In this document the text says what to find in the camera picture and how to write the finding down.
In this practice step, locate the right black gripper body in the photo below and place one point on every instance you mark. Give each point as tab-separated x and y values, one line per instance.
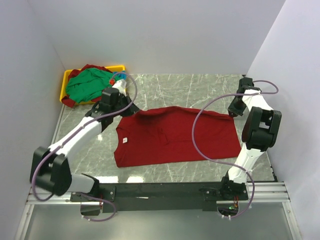
236	107

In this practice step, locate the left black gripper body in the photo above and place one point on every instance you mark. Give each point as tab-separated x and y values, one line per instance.
129	105

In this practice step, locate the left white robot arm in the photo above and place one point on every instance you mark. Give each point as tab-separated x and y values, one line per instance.
50	169

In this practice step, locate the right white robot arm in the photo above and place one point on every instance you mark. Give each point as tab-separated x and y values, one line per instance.
259	133

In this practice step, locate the blue t shirt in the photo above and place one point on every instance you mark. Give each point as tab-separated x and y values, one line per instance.
119	75

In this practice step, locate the yellow plastic bin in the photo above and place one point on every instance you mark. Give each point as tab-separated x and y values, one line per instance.
85	85

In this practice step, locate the dark red t shirt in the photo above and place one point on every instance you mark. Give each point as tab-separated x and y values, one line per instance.
87	68

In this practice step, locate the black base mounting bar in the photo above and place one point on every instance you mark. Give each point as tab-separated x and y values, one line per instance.
120	197

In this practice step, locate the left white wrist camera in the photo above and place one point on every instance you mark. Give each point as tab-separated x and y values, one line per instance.
119	84

